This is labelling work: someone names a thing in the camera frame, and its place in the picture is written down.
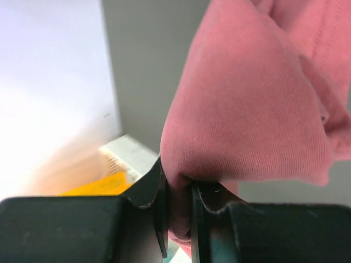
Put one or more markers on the pink t shirt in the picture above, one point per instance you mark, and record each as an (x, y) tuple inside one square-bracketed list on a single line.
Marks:
[(263, 96)]

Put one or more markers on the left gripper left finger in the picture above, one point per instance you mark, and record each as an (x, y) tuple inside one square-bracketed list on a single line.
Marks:
[(130, 227)]

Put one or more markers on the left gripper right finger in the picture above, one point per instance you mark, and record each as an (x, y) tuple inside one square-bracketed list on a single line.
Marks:
[(227, 229)]

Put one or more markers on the orange plastic board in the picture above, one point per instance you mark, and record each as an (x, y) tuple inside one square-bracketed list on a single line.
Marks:
[(112, 185)]

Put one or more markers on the white perforated desk organizer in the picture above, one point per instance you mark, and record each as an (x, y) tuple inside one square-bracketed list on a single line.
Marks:
[(128, 155)]

